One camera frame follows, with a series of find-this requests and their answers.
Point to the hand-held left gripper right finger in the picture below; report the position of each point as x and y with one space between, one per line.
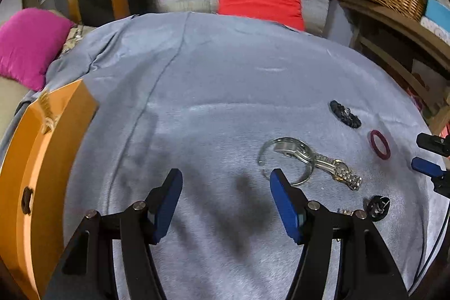
284 207

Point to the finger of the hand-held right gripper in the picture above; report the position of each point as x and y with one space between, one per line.
425 165
430 142

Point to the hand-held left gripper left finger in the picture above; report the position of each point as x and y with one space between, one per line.
168 207

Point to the silver and gold watch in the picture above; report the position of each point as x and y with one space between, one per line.
337 168

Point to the orange cardboard box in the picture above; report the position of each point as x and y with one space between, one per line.
35 180

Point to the silver bangle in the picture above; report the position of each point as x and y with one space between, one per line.
260 156

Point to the small gold earring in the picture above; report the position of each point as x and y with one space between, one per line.
346 212

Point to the small black silver ornament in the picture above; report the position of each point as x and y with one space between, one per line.
376 208

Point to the grey blanket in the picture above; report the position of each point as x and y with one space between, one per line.
211 92

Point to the wooden shelf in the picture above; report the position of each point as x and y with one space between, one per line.
390 24

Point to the teal box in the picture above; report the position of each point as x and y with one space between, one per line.
437 17

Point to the patterned cushion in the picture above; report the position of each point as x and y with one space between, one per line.
72 38

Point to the pink pillow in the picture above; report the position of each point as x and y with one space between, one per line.
28 43

